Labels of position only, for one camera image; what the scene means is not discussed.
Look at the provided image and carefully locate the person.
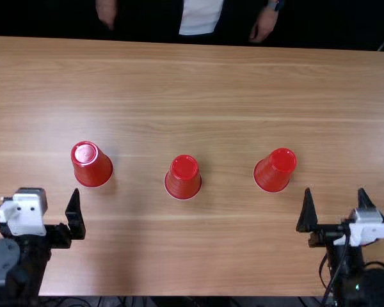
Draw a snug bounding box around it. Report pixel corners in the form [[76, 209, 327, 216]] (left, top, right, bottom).
[[94, 0, 286, 44]]

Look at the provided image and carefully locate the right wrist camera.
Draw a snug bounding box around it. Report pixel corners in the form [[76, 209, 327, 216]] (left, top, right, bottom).
[[333, 205, 384, 248]]

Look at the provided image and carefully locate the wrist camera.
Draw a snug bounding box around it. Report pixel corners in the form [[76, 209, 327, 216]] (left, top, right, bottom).
[[333, 205, 384, 248], [0, 187, 49, 238]]

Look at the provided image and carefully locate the black cable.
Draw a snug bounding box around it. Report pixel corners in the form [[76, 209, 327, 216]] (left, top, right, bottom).
[[364, 260, 384, 276], [317, 251, 337, 303]]

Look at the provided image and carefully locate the red cup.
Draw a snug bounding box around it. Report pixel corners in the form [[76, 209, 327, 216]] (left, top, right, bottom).
[[252, 147, 298, 194], [164, 154, 203, 201], [70, 141, 114, 189]]

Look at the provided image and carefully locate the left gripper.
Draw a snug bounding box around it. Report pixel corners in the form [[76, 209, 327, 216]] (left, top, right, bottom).
[[0, 187, 87, 250]]

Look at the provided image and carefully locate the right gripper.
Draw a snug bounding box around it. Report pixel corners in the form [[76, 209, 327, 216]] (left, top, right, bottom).
[[295, 187, 378, 249]]

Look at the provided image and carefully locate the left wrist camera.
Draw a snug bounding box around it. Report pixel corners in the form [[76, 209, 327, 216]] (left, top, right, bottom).
[[0, 187, 49, 238]]

